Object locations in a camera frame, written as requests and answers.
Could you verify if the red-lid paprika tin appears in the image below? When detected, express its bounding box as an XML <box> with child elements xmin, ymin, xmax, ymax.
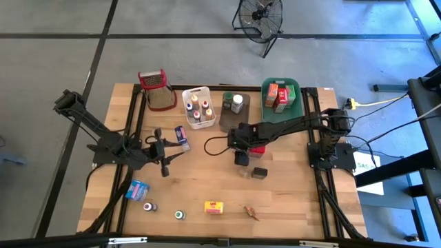
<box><xmin>248</xmin><ymin>146</ymin><xmax>267</xmax><ymax>158</ymax></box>

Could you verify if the dark green black pepper tin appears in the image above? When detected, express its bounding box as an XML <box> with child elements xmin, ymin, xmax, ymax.
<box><xmin>251</xmin><ymin>167</ymin><xmax>269</xmax><ymax>180</ymax></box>

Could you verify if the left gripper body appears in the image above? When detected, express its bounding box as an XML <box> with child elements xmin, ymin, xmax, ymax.
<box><xmin>150</xmin><ymin>128</ymin><xmax>170</xmax><ymax>177</ymax></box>

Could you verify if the orange cereal box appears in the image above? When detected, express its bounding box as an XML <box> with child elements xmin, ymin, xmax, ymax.
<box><xmin>265</xmin><ymin>82</ymin><xmax>280</xmax><ymax>108</ymax></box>

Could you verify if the yellow extension cord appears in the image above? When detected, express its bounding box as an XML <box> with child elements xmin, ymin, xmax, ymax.
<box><xmin>346</xmin><ymin>93</ymin><xmax>411</xmax><ymax>111</ymax></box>

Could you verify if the smoky grey plastic bin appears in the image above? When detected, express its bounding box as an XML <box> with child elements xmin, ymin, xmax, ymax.
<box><xmin>218</xmin><ymin>91</ymin><xmax>252</xmax><ymax>134</ymax></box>

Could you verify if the red storage bin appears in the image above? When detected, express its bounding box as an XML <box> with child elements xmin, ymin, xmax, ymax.
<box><xmin>137</xmin><ymin>68</ymin><xmax>178</xmax><ymax>112</ymax></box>

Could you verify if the white-cap spice jar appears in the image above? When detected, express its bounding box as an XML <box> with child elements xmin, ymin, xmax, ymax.
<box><xmin>230</xmin><ymin>94</ymin><xmax>244</xmax><ymax>114</ymax></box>

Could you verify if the black side desk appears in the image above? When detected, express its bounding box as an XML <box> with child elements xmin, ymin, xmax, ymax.
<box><xmin>354</xmin><ymin>65</ymin><xmax>441</xmax><ymax>242</ymax></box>

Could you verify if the black floor cable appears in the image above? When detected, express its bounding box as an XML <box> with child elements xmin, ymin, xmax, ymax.
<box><xmin>347</xmin><ymin>114</ymin><xmax>441</xmax><ymax>149</ymax></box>

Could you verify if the black floor fan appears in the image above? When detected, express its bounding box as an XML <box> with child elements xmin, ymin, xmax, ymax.
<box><xmin>231</xmin><ymin>0</ymin><xmax>285</xmax><ymax>59</ymax></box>

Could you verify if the brown pouch with nutrition label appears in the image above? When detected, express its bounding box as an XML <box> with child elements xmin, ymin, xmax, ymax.
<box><xmin>243</xmin><ymin>205</ymin><xmax>261</xmax><ymax>222</ymax></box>

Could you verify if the blue and pink cereal box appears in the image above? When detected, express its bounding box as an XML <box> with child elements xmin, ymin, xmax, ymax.
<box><xmin>124</xmin><ymin>179</ymin><xmax>151</xmax><ymax>202</ymax></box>

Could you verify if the red cereal box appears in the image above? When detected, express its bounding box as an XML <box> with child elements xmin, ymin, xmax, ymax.
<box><xmin>274</xmin><ymin>87</ymin><xmax>289</xmax><ymax>114</ymax></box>

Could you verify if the yellow Corn Pops cereal box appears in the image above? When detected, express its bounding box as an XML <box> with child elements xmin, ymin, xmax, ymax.
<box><xmin>203</xmin><ymin>200</ymin><xmax>225</xmax><ymax>215</ymax></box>

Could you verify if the white plastic bin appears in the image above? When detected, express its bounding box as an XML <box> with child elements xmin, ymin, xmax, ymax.
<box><xmin>181</xmin><ymin>85</ymin><xmax>217</xmax><ymax>130</ymax></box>

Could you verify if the dark blue Frosted cereal box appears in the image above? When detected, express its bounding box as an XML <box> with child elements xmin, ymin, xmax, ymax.
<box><xmin>174</xmin><ymin>125</ymin><xmax>192</xmax><ymax>152</ymax></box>

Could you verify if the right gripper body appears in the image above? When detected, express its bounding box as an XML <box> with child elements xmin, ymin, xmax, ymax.
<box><xmin>227</xmin><ymin>127</ymin><xmax>258</xmax><ymax>167</ymax></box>

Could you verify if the white sign panel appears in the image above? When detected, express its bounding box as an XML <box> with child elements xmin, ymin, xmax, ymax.
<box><xmin>353</xmin><ymin>151</ymin><xmax>385</xmax><ymax>196</ymax></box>

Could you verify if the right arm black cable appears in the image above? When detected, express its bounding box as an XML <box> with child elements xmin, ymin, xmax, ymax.
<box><xmin>203</xmin><ymin>136</ymin><xmax>231</xmax><ymax>156</ymax></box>

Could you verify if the teal plastic bin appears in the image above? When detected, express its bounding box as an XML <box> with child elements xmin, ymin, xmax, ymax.
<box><xmin>260</xmin><ymin>77</ymin><xmax>306</xmax><ymax>125</ymax></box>

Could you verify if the black aluminium rig frame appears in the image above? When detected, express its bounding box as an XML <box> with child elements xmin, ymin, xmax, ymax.
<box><xmin>77</xmin><ymin>83</ymin><xmax>369</xmax><ymax>248</ymax></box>

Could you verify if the green cereal box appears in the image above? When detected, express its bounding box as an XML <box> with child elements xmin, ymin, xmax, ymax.
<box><xmin>285</xmin><ymin>84</ymin><xmax>297</xmax><ymax>106</ymax></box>

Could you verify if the dark metal floor bar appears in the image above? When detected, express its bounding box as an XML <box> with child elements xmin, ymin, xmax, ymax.
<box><xmin>373</xmin><ymin>84</ymin><xmax>409</xmax><ymax>92</ymax></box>

